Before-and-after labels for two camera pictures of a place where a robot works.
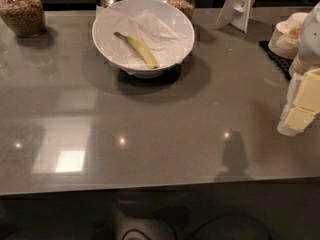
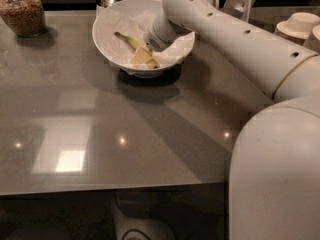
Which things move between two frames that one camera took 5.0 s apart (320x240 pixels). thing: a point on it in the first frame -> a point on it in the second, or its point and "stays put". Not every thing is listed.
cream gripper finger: [308, 94] -> [141, 57]
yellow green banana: [147, 56] stays put
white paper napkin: [167, 46] stays put
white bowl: [143, 37] stays put
